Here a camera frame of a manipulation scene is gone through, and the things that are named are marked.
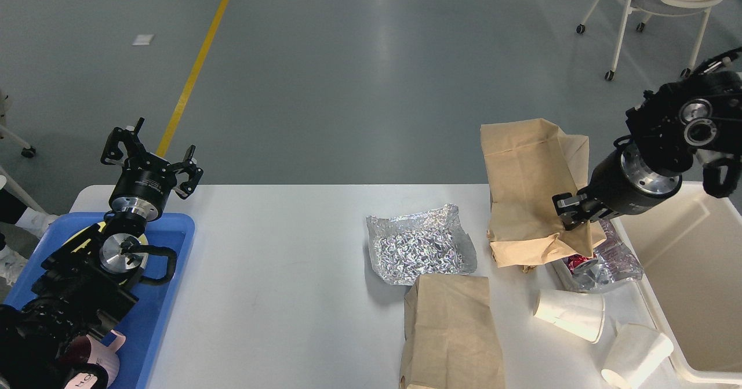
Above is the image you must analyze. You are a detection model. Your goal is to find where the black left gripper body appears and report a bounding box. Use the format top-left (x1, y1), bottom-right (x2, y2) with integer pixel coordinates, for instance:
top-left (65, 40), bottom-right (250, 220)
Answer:
top-left (109, 169), bottom-right (176, 221)

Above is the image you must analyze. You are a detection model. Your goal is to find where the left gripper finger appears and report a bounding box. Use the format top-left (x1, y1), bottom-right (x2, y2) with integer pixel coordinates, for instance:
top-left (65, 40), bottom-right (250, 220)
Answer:
top-left (162, 145), bottom-right (203, 199)
top-left (100, 117), bottom-right (150, 170)

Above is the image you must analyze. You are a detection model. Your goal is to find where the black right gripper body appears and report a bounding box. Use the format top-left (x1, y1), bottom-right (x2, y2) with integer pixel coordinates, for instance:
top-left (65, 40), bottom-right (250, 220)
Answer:
top-left (587, 146), bottom-right (683, 221)

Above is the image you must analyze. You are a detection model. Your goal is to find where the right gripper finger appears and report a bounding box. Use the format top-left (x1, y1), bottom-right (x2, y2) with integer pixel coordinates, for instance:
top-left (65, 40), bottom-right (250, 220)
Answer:
top-left (552, 190), bottom-right (601, 231)

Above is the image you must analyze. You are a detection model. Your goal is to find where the brown paper bag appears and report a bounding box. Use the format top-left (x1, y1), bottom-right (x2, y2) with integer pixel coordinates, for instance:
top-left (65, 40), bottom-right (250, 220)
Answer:
top-left (480, 118), bottom-right (605, 270)
top-left (398, 274), bottom-right (505, 388)

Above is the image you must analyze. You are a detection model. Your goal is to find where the pink ribbed mug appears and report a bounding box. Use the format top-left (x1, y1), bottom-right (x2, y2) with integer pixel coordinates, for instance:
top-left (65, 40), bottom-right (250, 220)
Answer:
top-left (59, 330), bottom-right (126, 388)

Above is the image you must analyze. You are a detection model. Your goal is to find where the yellow plastic plate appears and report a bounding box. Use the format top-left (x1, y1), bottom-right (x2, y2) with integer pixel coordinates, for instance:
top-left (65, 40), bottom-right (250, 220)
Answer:
top-left (61, 219), bottom-right (150, 289)

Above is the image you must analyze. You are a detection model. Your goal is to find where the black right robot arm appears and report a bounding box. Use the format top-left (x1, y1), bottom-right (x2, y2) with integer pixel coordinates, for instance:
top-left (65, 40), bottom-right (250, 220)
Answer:
top-left (552, 48), bottom-right (741, 231)

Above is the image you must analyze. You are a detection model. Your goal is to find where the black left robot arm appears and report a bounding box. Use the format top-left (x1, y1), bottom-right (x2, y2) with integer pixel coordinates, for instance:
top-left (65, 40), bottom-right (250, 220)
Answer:
top-left (1, 119), bottom-right (202, 388)

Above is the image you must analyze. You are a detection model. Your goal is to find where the beige plastic bin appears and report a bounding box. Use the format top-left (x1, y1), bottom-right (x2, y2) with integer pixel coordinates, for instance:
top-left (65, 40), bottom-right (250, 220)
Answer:
top-left (612, 182), bottom-right (741, 388)

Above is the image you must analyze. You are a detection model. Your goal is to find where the white paper cup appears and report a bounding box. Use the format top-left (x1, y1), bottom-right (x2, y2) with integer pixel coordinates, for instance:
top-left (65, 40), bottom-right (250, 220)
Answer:
top-left (601, 323), bottom-right (675, 388)
top-left (533, 289), bottom-right (605, 344)

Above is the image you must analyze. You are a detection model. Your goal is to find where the person in black clothes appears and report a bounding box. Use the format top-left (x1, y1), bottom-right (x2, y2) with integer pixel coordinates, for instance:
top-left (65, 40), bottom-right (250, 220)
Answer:
top-left (1, 188), bottom-right (59, 286)

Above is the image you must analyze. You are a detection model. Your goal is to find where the blue plastic tray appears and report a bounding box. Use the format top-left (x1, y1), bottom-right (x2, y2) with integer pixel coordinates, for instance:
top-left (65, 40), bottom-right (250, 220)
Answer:
top-left (2, 212), bottom-right (195, 388)

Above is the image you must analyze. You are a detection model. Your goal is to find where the crumpled aluminium foil sheet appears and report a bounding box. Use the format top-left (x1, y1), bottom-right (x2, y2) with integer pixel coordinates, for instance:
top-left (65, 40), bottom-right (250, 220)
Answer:
top-left (366, 204), bottom-right (478, 286)

